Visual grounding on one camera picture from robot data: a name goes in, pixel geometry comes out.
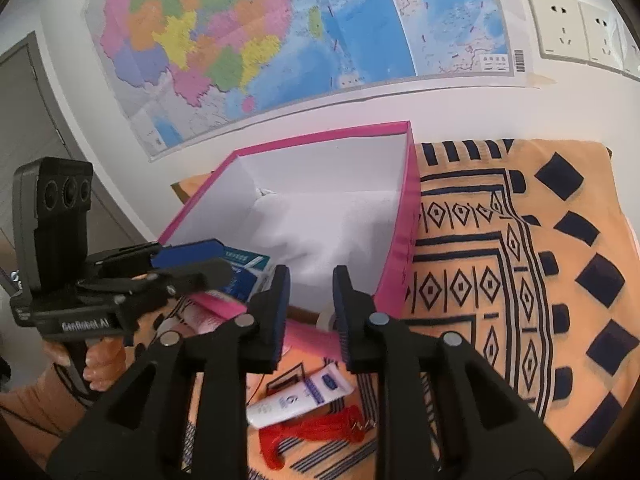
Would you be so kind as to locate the pink cardboard box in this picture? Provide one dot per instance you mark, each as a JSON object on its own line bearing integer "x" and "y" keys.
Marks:
{"x": 348, "y": 197}

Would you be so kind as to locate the colourful wall map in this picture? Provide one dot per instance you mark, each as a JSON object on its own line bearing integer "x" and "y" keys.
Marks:
{"x": 183, "y": 71}

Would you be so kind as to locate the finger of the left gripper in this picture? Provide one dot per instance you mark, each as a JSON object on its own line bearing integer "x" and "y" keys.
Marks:
{"x": 151, "y": 256}
{"x": 190, "y": 279}

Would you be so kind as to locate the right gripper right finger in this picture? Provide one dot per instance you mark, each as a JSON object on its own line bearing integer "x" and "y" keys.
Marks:
{"x": 443, "y": 411}

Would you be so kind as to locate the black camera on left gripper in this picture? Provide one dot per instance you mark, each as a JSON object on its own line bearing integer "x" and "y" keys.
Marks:
{"x": 50, "y": 202}

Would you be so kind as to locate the white hand cream tube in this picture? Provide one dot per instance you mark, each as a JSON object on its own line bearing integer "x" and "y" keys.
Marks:
{"x": 321, "y": 388}

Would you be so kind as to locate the pink knit left sleeve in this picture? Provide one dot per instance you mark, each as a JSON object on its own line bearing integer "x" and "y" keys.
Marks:
{"x": 37, "y": 417}

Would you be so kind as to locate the red tassel ornament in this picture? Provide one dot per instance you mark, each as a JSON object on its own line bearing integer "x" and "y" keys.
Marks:
{"x": 347, "y": 425}

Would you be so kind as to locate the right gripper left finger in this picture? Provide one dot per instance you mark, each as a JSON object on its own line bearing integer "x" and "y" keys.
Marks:
{"x": 179, "y": 412}

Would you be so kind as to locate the white wall socket panel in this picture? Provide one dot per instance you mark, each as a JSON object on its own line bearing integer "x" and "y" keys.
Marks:
{"x": 575, "y": 31}

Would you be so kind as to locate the teal medicine box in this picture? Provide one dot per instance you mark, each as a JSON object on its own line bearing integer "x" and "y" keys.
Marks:
{"x": 251, "y": 273}

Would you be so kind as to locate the person left hand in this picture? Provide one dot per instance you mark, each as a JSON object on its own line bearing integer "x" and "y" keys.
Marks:
{"x": 105, "y": 361}

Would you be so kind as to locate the light pink tube white cap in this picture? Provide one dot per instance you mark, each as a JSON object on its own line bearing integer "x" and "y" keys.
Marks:
{"x": 188, "y": 319}

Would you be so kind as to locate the orange patterned tablecloth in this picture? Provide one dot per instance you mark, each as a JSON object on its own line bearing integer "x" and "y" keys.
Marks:
{"x": 523, "y": 250}

